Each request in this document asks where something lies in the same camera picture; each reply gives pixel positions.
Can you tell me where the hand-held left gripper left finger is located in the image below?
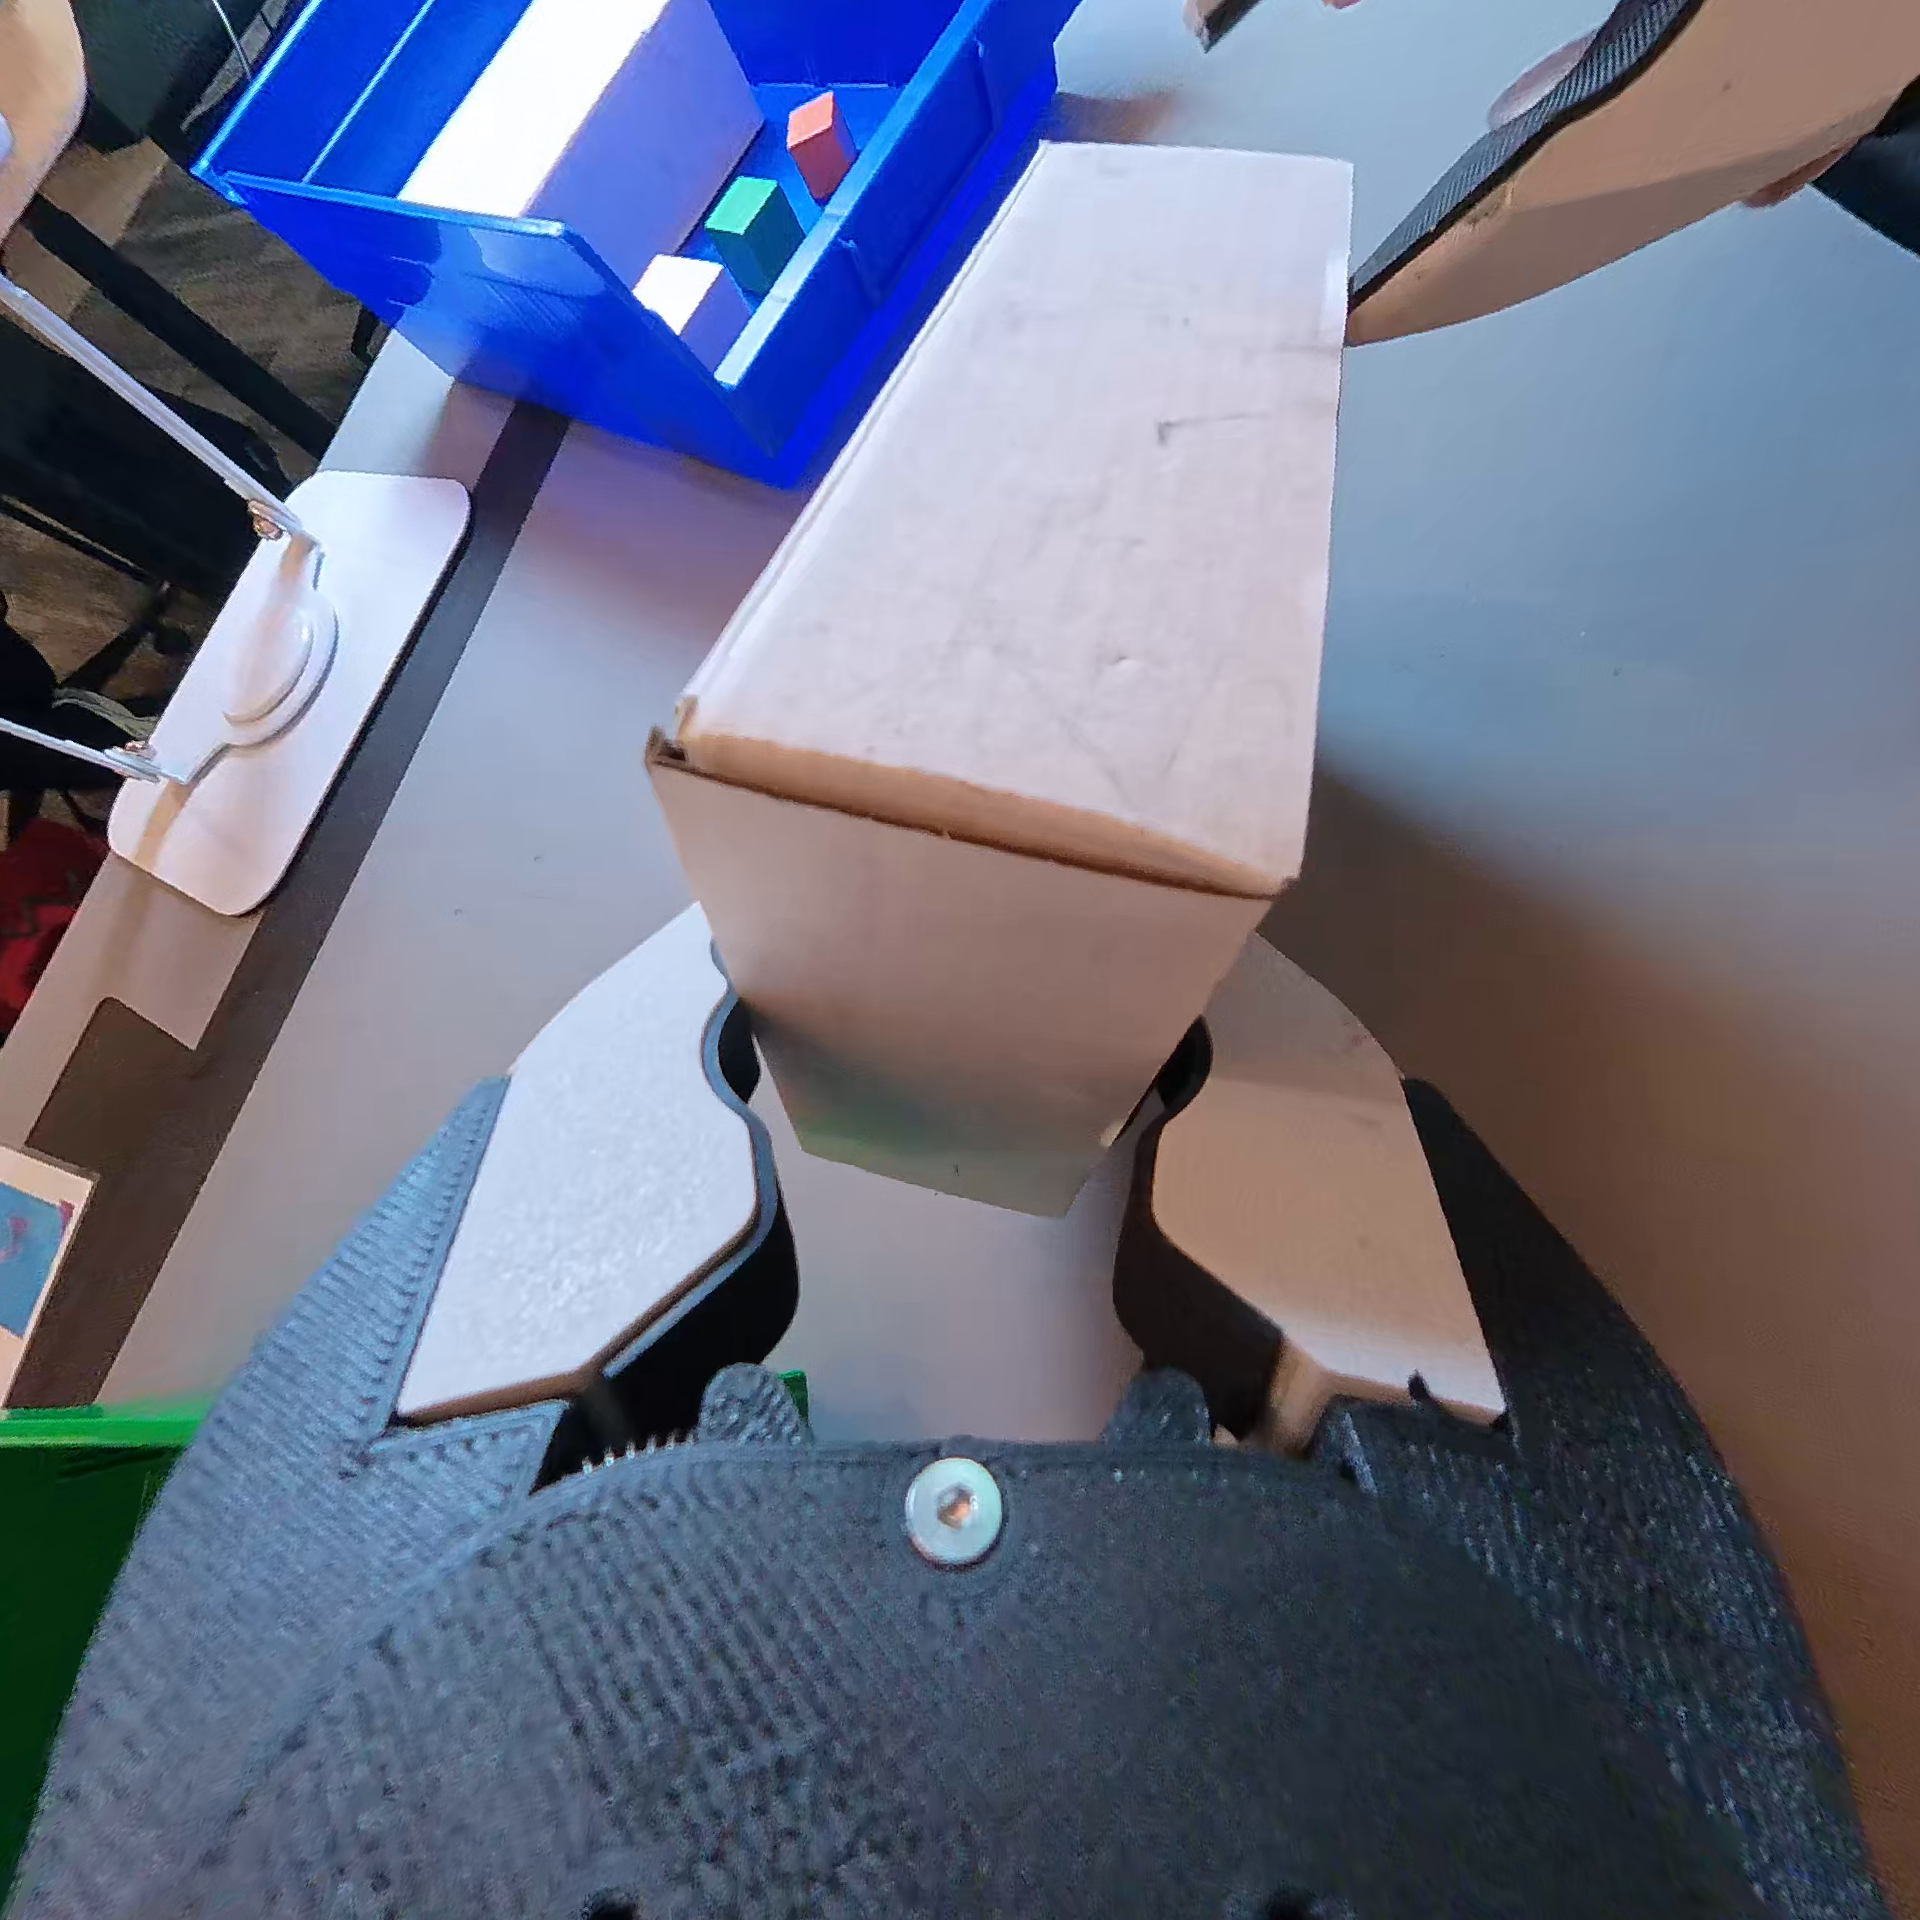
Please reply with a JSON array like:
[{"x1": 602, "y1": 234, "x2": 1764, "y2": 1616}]
[{"x1": 393, "y1": 898, "x2": 799, "y2": 1452}]

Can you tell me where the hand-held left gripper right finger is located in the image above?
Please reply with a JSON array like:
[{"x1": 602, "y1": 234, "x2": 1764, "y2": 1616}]
[{"x1": 1112, "y1": 933, "x2": 1507, "y2": 1456}]

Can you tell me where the white cardboard box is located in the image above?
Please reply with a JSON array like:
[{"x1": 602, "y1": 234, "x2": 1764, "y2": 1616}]
[
  {"x1": 643, "y1": 142, "x2": 1352, "y2": 1221},
  {"x1": 403, "y1": 0, "x2": 767, "y2": 229}
]

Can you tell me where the green plastic bin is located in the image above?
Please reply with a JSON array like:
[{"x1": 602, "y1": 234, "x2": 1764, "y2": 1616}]
[{"x1": 0, "y1": 1369, "x2": 810, "y2": 1867}]

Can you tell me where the blue plastic bin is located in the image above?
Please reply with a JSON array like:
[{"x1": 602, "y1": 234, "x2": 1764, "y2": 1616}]
[{"x1": 194, "y1": 0, "x2": 1085, "y2": 494}]

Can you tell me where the person's right hand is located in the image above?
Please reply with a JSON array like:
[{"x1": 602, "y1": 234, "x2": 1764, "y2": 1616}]
[{"x1": 1740, "y1": 142, "x2": 1877, "y2": 213}]

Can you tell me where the red wooden cube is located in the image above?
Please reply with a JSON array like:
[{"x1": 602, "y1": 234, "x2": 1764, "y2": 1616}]
[{"x1": 784, "y1": 93, "x2": 862, "y2": 203}]

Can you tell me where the green wooden cube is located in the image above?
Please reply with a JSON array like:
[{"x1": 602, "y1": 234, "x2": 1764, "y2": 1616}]
[{"x1": 699, "y1": 172, "x2": 805, "y2": 293}]

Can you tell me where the printed paper sheet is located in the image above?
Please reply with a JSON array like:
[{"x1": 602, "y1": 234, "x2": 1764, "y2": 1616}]
[{"x1": 0, "y1": 1141, "x2": 98, "y2": 1404}]

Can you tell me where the light wooden block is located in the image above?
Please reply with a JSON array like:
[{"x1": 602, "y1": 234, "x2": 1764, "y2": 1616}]
[{"x1": 630, "y1": 253, "x2": 750, "y2": 345}]

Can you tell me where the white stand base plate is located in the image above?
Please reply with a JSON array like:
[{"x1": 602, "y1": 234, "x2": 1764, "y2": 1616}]
[{"x1": 0, "y1": 275, "x2": 475, "y2": 918}]

